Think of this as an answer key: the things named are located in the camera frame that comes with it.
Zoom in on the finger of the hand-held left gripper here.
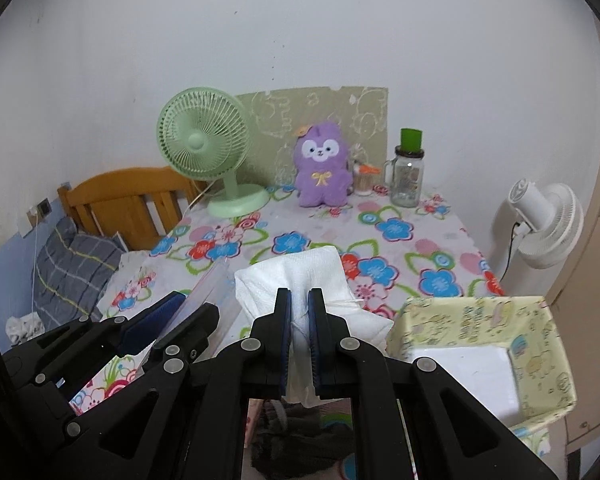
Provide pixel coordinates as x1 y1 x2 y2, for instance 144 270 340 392
150 304 221 363
2 291 187 387

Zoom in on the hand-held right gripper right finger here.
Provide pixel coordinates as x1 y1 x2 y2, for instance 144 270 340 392
307 287 558 480

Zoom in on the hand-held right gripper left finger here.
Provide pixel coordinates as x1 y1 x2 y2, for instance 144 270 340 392
45 287 294 480

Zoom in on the clear plastic bag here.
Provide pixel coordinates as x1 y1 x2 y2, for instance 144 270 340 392
180 259 238 321

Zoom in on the white tissue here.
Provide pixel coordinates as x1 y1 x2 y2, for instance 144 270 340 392
234 246 396 408

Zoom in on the yellow cartoon print storage box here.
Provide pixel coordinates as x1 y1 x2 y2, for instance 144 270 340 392
386 295 578 461

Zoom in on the dark grey cloth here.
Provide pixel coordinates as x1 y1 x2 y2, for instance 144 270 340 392
250 400 356 480

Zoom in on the grey plaid pillow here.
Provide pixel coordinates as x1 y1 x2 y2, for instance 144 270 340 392
34 217 128 322

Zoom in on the white cloth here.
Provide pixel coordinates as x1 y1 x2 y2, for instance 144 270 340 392
5 312 46 346

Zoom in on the cotton swab container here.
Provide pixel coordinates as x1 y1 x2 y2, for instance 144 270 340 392
352 162 382 197

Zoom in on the purple plush toy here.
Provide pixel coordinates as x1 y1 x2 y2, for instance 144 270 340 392
294 122 353 208

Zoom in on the glass jar mug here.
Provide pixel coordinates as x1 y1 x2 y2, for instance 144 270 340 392
382 146 427 208

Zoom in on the green desk fan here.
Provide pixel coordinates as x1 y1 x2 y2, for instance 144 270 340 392
156 87 270 219

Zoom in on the green plastic cup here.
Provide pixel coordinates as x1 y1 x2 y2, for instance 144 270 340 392
400 129 425 153

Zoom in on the white standing fan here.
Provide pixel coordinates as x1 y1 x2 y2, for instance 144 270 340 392
500 178 585 270

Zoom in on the white fan cable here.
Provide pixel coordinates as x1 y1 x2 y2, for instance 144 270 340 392
187 182 216 210

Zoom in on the black fan cable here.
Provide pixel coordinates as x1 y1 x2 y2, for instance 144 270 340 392
497 220 523 281

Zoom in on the green patterned wall panel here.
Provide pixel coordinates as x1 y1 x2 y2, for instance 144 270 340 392
236 86 390 188

